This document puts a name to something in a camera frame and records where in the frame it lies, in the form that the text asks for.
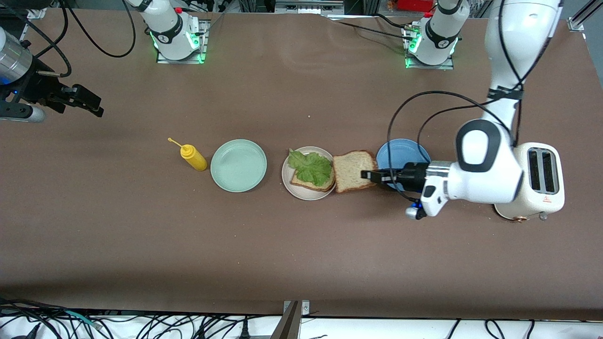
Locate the brown toast bread slice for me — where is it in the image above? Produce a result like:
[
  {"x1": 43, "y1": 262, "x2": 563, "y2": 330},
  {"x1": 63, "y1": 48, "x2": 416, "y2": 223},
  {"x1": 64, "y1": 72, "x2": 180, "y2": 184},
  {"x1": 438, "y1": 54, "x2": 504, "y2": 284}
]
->
[
  {"x1": 289, "y1": 166, "x2": 336, "y2": 193},
  {"x1": 332, "y1": 150, "x2": 379, "y2": 194}
]

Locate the green lettuce leaf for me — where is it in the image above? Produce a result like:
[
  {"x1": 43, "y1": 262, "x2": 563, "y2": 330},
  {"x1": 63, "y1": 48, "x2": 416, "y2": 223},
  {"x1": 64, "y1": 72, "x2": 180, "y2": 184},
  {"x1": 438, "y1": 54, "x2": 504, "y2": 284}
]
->
[{"x1": 287, "y1": 148, "x2": 334, "y2": 187}]

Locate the yellow squeeze mustard bottle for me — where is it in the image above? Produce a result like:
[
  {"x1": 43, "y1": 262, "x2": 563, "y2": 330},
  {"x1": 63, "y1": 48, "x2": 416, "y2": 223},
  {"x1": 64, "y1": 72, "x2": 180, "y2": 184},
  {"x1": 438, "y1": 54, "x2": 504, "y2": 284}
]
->
[{"x1": 167, "y1": 137, "x2": 208, "y2": 172}]

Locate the blue round plate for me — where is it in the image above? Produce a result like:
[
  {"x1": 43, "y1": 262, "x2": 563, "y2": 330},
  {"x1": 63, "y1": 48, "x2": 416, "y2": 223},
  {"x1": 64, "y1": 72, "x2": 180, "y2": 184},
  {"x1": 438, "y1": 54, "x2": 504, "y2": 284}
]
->
[{"x1": 375, "y1": 138, "x2": 432, "y2": 192}]

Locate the beige round plate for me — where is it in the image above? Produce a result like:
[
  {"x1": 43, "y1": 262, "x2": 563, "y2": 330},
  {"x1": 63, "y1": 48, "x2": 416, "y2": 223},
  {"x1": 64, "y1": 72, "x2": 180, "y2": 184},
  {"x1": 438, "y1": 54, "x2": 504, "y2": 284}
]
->
[{"x1": 281, "y1": 146, "x2": 339, "y2": 201}]

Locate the mint green round plate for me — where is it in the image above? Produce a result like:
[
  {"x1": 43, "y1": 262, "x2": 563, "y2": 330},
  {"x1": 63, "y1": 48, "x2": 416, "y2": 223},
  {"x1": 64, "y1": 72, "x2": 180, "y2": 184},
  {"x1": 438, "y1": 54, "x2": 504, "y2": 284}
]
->
[{"x1": 210, "y1": 139, "x2": 268, "y2": 193}]

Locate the cream white two-slot toaster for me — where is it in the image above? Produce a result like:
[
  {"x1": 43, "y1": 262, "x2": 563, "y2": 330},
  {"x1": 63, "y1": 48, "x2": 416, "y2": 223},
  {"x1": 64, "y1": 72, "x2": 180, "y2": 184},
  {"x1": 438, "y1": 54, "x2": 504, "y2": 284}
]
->
[{"x1": 494, "y1": 142, "x2": 566, "y2": 222}]

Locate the red box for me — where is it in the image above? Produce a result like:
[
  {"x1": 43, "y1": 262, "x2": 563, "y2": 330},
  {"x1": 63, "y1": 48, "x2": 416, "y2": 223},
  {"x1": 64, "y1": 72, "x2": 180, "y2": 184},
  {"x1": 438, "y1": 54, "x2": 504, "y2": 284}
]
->
[{"x1": 395, "y1": 0, "x2": 436, "y2": 12}]

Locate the grey power strip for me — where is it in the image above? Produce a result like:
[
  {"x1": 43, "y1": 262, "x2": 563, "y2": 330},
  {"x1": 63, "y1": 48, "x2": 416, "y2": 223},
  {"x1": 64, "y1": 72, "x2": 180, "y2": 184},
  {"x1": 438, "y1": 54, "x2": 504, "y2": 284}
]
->
[{"x1": 275, "y1": 0, "x2": 345, "y2": 15}]

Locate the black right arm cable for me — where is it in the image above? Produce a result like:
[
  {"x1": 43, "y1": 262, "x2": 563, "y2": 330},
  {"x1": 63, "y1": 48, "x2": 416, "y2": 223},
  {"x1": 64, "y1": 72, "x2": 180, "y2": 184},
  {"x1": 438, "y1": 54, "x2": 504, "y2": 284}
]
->
[{"x1": 0, "y1": 0, "x2": 137, "y2": 79}]

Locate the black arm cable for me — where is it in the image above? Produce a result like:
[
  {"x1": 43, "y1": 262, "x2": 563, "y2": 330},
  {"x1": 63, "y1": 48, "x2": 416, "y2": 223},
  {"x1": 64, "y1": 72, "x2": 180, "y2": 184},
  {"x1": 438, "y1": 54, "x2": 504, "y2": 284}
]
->
[
  {"x1": 0, "y1": 0, "x2": 137, "y2": 79},
  {"x1": 388, "y1": 0, "x2": 563, "y2": 189}
]

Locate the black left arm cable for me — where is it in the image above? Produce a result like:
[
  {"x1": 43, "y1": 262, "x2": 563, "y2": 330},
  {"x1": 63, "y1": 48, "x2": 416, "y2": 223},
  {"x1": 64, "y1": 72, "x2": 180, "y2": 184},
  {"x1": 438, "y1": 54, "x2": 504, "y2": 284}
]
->
[{"x1": 388, "y1": 0, "x2": 563, "y2": 189}]

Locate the black base cable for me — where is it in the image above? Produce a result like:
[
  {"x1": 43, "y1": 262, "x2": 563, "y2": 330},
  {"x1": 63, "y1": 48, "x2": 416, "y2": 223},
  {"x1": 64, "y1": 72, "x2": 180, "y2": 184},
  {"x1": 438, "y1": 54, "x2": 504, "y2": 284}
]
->
[{"x1": 323, "y1": 13, "x2": 415, "y2": 40}]

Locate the aluminium table edge bracket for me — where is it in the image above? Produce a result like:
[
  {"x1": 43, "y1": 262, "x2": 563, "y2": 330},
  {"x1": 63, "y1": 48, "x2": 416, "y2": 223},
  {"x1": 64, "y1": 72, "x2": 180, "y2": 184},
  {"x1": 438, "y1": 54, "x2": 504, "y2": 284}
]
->
[{"x1": 271, "y1": 300, "x2": 311, "y2": 339}]

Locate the teal cable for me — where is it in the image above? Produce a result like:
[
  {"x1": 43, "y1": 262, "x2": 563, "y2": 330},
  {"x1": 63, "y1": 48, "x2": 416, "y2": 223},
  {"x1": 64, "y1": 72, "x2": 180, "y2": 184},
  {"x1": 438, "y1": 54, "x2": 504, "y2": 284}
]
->
[{"x1": 64, "y1": 310, "x2": 103, "y2": 329}]

